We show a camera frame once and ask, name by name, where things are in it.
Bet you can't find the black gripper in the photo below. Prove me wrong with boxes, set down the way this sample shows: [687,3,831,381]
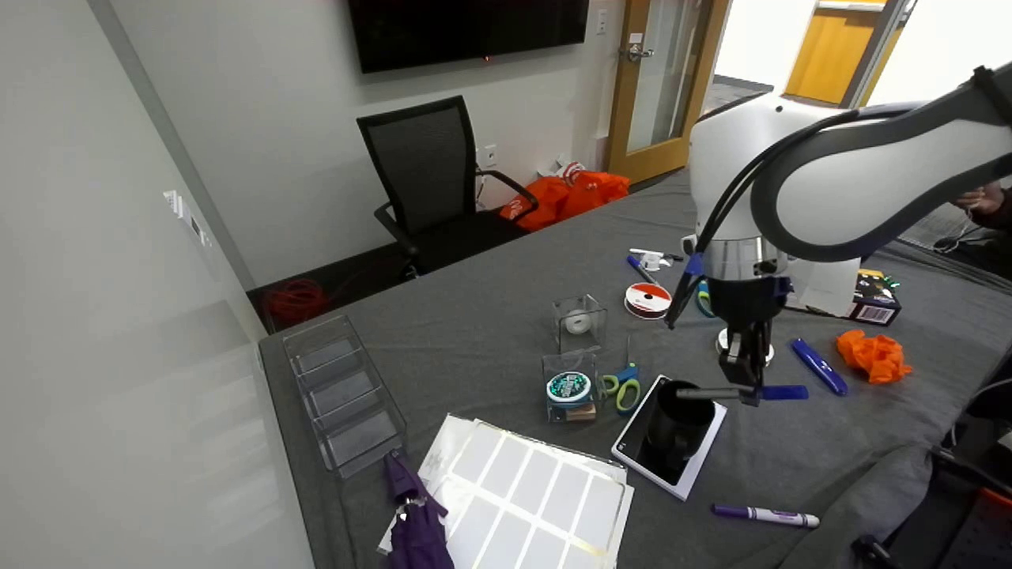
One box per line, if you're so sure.
[704,275,791,412]

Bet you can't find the long blue marker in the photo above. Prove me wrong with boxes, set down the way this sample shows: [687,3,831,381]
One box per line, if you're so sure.
[787,337,850,403]

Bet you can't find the white marker blue cap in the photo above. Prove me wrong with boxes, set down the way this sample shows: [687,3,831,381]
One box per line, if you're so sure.
[627,247,689,281]

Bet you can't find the purple marker white barrel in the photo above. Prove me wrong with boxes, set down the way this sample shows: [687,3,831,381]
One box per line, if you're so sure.
[708,503,821,533]

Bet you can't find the white tablet device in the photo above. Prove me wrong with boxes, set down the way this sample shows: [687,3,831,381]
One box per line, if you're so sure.
[606,370,732,503]

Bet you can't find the orange and white ribbon spool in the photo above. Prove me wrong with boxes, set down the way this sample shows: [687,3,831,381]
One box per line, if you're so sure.
[618,278,676,324]

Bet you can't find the orange gloves pile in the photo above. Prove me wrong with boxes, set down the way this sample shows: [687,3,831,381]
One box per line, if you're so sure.
[831,327,918,388]

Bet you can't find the orange bag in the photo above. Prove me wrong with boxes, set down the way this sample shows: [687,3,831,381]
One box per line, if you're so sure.
[496,169,636,235]

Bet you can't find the white label sheets stack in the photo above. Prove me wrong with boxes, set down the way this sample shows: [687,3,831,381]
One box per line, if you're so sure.
[414,412,637,569]

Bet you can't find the wood framed glass door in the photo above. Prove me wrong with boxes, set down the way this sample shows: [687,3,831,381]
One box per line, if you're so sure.
[604,0,732,186]

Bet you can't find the person in background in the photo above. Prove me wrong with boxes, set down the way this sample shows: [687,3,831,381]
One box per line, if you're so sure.
[953,178,1012,255]

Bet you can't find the orange wooden door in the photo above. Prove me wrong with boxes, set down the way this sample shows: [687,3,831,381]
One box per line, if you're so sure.
[781,0,914,109]

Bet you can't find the purple cloth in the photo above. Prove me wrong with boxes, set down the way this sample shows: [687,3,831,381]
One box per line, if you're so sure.
[375,449,459,569]

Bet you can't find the black mesh office chair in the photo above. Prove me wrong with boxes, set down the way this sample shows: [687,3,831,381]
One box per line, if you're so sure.
[355,91,539,278]

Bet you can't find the clear plastic organizer tray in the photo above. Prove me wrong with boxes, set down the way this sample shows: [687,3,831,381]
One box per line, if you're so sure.
[282,312,411,484]

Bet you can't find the red basket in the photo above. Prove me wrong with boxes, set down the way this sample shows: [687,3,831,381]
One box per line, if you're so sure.
[258,275,334,333]

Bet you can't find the blue wrist cable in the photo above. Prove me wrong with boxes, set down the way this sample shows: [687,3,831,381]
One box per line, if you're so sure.
[659,250,710,333]

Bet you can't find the green handled scissors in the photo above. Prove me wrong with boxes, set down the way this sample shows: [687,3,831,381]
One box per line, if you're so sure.
[597,362,644,418]

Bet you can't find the black wall television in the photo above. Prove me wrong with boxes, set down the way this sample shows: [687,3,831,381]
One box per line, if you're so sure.
[344,0,591,76]

